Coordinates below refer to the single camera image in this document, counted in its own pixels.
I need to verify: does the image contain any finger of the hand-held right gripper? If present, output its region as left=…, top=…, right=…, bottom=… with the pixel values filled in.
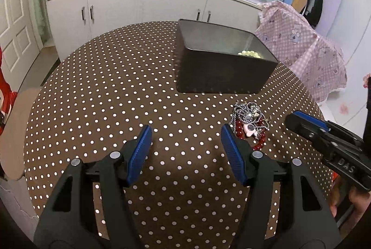
left=293, top=111, right=330, bottom=132
left=285, top=113, right=334, bottom=161

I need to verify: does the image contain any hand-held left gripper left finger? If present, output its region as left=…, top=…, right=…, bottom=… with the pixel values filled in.
left=33, top=125, right=153, bottom=249

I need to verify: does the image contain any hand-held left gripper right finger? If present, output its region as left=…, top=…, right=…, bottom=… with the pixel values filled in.
left=221, top=124, right=341, bottom=249

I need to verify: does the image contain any red bead bracelet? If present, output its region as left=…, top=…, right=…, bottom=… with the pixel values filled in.
left=233, top=118, right=268, bottom=151

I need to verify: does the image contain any pink pendant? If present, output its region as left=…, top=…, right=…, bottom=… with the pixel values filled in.
left=243, top=123, right=259, bottom=139

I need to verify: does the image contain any silver bead chain necklace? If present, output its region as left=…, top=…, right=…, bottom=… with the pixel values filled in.
left=231, top=102, right=270, bottom=131

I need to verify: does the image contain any dark grey metal box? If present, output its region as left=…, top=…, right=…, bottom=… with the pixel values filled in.
left=173, top=19, right=279, bottom=94

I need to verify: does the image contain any white bead bracelet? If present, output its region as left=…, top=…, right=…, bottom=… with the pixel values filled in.
left=238, top=50, right=264, bottom=58

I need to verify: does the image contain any person's right hand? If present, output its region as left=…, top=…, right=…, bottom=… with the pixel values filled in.
left=330, top=188, right=371, bottom=228

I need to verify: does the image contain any brown polka dot tablecloth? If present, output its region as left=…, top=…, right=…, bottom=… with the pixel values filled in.
left=24, top=21, right=334, bottom=249

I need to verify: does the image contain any pink printed blanket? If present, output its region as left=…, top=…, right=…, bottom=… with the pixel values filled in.
left=255, top=0, right=348, bottom=103

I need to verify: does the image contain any white low cabinet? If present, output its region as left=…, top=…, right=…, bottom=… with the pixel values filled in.
left=46, top=0, right=263, bottom=61

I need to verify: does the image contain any white door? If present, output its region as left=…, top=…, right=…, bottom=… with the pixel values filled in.
left=0, top=0, right=41, bottom=87

